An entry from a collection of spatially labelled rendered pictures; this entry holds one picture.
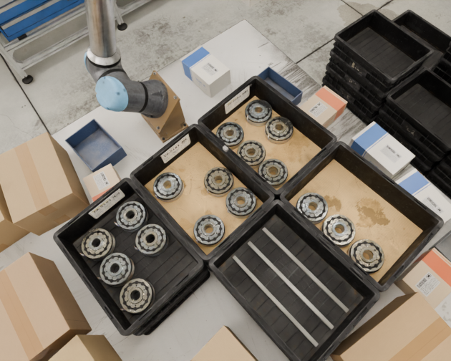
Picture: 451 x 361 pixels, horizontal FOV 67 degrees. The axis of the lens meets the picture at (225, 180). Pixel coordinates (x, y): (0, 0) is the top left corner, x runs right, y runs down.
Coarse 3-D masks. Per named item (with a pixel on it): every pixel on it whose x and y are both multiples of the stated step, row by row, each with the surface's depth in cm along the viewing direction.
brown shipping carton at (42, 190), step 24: (24, 144) 131; (48, 144) 130; (0, 168) 127; (24, 168) 126; (48, 168) 126; (72, 168) 140; (24, 192) 122; (48, 192) 122; (72, 192) 121; (24, 216) 118; (48, 216) 125; (72, 216) 133
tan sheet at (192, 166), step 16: (176, 160) 127; (192, 160) 126; (208, 160) 126; (192, 176) 124; (192, 192) 121; (176, 208) 119; (192, 208) 119; (208, 208) 118; (224, 208) 118; (256, 208) 117; (192, 224) 116; (224, 224) 116; (240, 224) 115
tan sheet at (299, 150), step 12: (240, 108) 135; (228, 120) 133; (240, 120) 132; (252, 132) 130; (264, 132) 129; (300, 132) 128; (264, 144) 127; (276, 144) 127; (288, 144) 127; (300, 144) 126; (312, 144) 126; (276, 156) 125; (288, 156) 125; (300, 156) 124; (312, 156) 124; (288, 168) 123; (300, 168) 122
